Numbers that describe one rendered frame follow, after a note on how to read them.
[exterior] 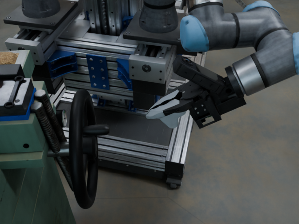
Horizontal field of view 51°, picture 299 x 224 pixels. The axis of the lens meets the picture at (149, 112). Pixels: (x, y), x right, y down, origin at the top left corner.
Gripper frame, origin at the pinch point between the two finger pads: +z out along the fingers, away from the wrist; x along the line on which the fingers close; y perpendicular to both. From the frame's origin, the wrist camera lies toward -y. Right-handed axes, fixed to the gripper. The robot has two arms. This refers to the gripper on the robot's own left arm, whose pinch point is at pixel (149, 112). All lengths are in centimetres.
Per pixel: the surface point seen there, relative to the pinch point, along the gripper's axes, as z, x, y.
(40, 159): 23.5, -9.0, -5.6
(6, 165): 30.8, -9.7, -8.1
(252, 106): -20, 120, 93
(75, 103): 12.1, -2.1, -10.6
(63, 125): 36.4, 24.3, 3.7
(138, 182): 49, 59, 67
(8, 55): 33.2, 21.7, -23.9
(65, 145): 22.4, -0.8, -2.0
